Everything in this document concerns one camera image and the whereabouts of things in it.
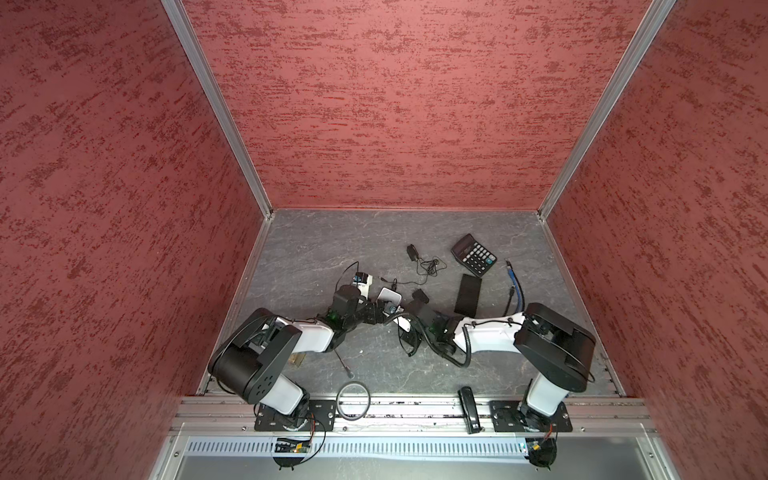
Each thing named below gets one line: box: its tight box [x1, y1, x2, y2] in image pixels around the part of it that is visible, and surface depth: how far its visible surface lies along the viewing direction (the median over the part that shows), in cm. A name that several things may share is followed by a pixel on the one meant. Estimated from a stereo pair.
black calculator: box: [450, 233, 498, 278], surface depth 107 cm
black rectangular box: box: [454, 273, 482, 318], surface depth 97 cm
